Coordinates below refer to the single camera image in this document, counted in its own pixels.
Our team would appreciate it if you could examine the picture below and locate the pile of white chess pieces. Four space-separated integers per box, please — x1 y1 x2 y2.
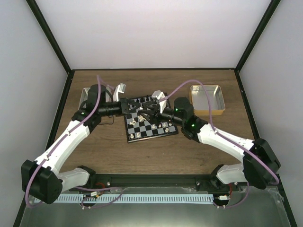
138 115 146 122

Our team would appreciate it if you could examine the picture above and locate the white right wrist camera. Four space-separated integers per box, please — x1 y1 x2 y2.
152 90 167 114

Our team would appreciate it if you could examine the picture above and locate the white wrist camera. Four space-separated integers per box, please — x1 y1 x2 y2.
152 90 167 114
113 83 126 102

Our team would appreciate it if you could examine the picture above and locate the black and silver chessboard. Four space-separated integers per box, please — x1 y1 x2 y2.
123 92 178 143

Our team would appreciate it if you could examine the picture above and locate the black frame post left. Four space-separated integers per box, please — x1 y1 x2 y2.
25 0 71 74

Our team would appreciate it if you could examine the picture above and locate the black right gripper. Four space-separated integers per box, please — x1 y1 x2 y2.
139 101 185 127

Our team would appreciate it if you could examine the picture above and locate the yellow metal tin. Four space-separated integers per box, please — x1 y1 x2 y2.
189 85 225 116

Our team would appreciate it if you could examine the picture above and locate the black frame post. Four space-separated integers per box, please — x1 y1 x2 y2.
25 0 71 74
235 0 282 74

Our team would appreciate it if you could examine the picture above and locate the black frame post right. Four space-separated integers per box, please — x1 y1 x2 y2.
235 0 282 74

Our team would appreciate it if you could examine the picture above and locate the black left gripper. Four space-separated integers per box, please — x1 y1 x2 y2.
99 98 141 117

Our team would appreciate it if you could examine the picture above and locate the row of black chess pieces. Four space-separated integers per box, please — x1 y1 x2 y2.
130 95 153 104

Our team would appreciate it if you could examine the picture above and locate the pink metal tin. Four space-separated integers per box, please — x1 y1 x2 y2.
78 85 113 109

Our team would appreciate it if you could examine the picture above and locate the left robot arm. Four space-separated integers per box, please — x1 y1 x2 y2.
21 83 131 206

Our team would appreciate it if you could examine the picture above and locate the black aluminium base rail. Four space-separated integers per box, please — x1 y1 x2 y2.
30 174 280 190

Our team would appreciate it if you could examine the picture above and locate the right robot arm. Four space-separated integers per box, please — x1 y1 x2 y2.
138 97 281 191

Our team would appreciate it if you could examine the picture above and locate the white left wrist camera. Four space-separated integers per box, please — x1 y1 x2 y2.
113 83 126 102

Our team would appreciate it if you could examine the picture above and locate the light blue slotted cable duct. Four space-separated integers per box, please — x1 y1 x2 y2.
55 194 214 205

